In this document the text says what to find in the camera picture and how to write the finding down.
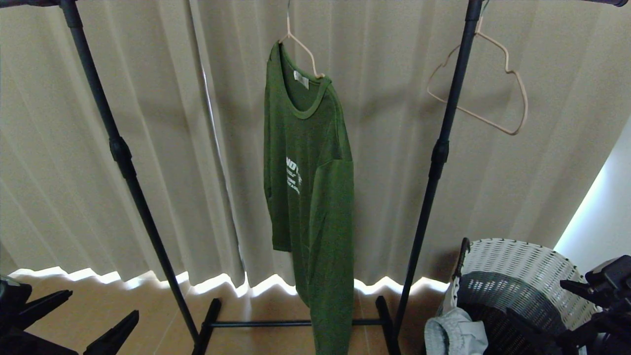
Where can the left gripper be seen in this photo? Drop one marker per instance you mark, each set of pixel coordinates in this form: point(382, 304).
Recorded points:
point(19, 340)

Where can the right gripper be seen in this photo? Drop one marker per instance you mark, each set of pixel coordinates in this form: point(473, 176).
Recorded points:
point(596, 330)

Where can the pale grey shorts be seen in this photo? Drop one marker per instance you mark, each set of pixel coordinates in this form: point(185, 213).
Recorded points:
point(458, 330)

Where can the green long-sleeved shirt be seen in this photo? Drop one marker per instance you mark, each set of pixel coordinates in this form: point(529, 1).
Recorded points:
point(315, 197)

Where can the pink clothes hanger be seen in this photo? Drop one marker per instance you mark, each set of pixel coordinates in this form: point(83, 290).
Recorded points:
point(301, 46)
point(507, 61)

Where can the white laundry basket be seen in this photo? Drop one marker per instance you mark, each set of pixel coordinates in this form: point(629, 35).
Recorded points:
point(517, 261)

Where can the black clothes rack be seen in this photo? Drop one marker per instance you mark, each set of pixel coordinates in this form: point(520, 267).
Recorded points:
point(118, 148)

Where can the beige curtain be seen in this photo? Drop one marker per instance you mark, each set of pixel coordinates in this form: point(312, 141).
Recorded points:
point(394, 148)

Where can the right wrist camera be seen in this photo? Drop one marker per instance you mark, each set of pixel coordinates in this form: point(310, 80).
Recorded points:
point(611, 273)

